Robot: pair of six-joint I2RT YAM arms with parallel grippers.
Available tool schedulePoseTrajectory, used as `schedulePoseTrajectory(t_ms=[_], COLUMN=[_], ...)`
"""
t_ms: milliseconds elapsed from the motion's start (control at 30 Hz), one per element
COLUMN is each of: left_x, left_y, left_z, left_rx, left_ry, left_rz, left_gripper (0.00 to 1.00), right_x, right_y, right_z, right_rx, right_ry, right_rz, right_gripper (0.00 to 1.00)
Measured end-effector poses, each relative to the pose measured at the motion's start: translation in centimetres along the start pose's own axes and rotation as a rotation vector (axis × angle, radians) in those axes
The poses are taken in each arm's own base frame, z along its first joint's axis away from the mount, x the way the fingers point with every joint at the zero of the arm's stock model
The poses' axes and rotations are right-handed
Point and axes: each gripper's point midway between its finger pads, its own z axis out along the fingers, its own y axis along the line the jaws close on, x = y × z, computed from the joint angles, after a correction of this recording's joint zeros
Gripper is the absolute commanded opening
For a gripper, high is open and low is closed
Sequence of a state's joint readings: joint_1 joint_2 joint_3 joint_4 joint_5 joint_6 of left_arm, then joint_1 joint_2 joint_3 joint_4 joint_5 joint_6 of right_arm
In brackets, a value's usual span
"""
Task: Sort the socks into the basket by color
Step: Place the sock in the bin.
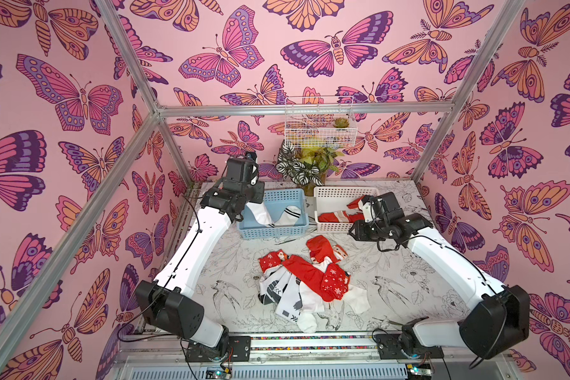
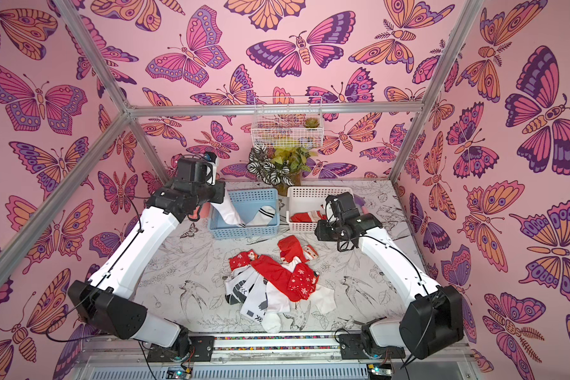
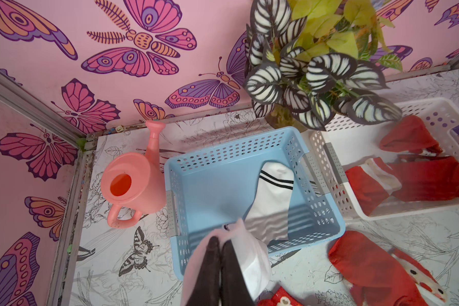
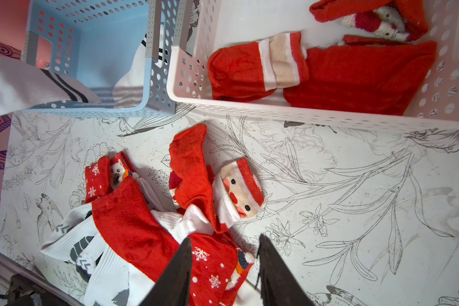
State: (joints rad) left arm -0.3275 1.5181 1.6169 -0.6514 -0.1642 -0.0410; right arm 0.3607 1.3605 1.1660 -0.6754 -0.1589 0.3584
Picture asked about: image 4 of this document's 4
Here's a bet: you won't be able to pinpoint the red santa sock on table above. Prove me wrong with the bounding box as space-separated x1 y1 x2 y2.
169 123 264 233

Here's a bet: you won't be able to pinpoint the plain white sock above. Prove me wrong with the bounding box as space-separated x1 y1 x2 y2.
136 178 214 243

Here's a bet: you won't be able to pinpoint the large red snowflake sock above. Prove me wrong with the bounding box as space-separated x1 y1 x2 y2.
187 232 255 305

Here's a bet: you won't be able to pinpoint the light blue plastic basket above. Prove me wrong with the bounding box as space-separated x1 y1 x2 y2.
22 1 179 118

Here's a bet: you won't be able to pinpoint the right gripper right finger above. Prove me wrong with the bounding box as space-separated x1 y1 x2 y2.
258 234 314 306

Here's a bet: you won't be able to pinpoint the white plastic basket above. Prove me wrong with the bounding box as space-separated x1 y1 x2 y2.
167 1 459 131

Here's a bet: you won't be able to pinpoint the white sock black stripes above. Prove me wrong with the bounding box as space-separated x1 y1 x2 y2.
112 35 154 108

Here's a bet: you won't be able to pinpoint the white sock chevron pattern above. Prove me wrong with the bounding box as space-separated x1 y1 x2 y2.
41 204 154 305

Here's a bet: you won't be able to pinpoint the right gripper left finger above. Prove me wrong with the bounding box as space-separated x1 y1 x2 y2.
140 238 193 306

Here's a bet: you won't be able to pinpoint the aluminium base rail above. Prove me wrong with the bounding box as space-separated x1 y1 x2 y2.
0 253 81 305

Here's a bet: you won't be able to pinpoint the red santa face sock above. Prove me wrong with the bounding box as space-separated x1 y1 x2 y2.
309 0 429 42

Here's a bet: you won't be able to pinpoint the large plain red sock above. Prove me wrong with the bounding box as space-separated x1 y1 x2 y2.
92 177 180 282

